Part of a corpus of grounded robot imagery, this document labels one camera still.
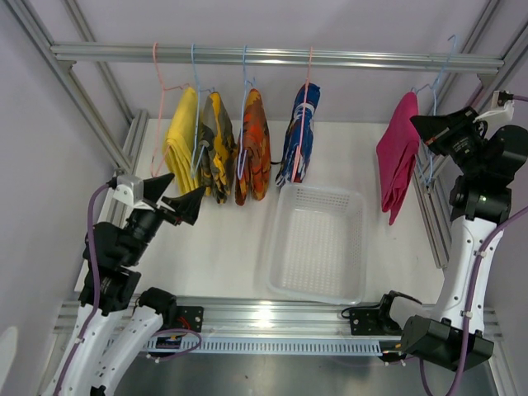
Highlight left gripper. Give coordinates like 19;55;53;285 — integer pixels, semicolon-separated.
123;172;205;265

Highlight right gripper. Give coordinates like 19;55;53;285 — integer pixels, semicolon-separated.
410;106;485;177

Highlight pink trousers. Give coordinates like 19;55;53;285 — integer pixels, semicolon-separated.
376;92;419;226

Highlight blue white patterned trousers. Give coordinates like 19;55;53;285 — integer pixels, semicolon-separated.
275;82;321;187

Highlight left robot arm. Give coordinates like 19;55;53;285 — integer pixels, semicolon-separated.
44;172;205;395

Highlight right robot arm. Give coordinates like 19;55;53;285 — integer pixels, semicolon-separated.
375;98;527;371

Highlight blue hanger with camo trousers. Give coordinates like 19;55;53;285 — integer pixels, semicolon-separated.
191;44;214;179

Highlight grey yellow camouflage trousers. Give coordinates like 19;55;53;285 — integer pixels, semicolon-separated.
198;92;237;205

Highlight orange brown camouflage trousers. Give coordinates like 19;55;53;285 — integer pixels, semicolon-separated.
235;88;271;206

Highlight blue hanger with orange trousers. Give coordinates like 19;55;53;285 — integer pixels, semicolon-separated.
236;44;257;181

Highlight white plastic basket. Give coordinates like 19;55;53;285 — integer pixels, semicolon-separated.
267;183;367;306

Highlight pink wire hanger far left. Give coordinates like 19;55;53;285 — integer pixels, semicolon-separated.
150;42;190;177

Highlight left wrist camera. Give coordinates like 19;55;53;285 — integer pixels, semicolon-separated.
112;174;144;207

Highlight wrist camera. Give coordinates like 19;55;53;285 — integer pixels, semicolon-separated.
112;174;144;207
474;91;514;125

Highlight right aluminium frame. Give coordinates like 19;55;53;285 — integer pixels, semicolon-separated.
411;1;527;269

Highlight aluminium frame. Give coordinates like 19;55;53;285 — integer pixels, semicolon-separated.
2;0;150;199
411;1;527;269

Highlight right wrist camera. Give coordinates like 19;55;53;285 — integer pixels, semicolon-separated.
474;91;514;125

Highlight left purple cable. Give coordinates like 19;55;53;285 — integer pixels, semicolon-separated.
84;183;119;314

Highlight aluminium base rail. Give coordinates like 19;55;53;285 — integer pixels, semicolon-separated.
52;296;503;341

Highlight white slotted cable duct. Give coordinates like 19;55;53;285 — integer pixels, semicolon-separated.
148;338;384;356

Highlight left aluminium frame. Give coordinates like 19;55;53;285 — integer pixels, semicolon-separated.
2;0;150;199

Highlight aluminium hanging rail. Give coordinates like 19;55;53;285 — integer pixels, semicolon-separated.
50;42;505;75

